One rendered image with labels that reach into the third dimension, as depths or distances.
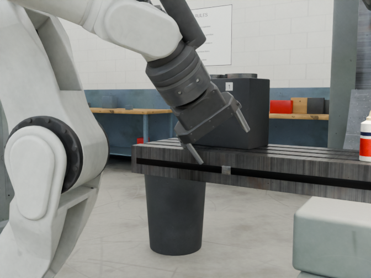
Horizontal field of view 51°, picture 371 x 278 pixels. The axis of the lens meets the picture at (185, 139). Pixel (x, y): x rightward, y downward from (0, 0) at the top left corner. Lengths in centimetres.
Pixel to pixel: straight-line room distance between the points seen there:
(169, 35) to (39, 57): 25
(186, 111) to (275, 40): 488
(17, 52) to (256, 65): 495
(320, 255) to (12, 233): 57
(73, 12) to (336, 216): 57
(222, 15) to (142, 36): 530
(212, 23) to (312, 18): 143
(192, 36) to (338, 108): 83
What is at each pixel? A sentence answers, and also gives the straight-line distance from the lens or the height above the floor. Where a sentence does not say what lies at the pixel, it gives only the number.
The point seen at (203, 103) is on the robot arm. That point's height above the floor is 109.
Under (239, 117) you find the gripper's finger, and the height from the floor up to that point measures 106.
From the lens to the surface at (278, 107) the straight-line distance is 482.
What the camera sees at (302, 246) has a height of 81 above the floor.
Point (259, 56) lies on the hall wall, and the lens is 555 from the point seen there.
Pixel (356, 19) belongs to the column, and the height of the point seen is 134.
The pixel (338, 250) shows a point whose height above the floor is 82.
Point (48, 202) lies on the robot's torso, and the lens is 69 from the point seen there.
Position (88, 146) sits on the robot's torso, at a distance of 70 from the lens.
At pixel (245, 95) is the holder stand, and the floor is 110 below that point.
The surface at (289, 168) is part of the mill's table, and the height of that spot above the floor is 94.
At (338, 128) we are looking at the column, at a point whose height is 99.
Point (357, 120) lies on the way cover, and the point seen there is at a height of 102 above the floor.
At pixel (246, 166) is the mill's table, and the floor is 93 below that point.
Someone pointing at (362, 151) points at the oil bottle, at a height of 98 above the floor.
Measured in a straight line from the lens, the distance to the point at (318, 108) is 476.
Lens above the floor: 110
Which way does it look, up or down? 6 degrees down
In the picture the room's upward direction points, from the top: straight up
